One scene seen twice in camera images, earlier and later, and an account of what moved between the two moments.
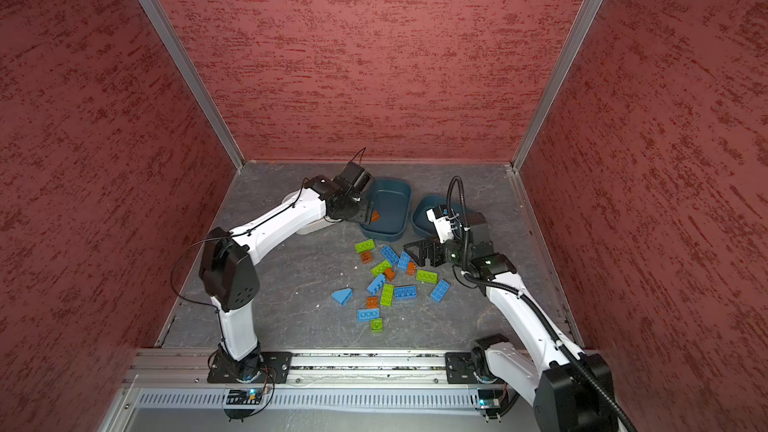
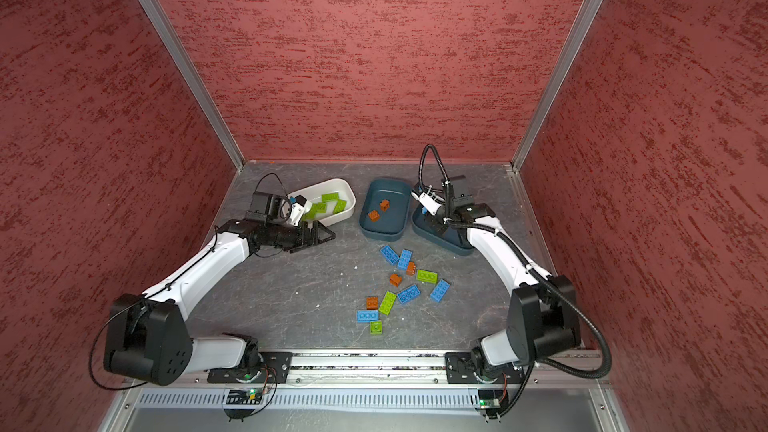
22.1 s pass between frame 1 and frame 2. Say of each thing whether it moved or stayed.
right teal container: stayed
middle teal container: stayed
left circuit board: stayed
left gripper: moved
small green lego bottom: stayed
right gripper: moved
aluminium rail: stayed
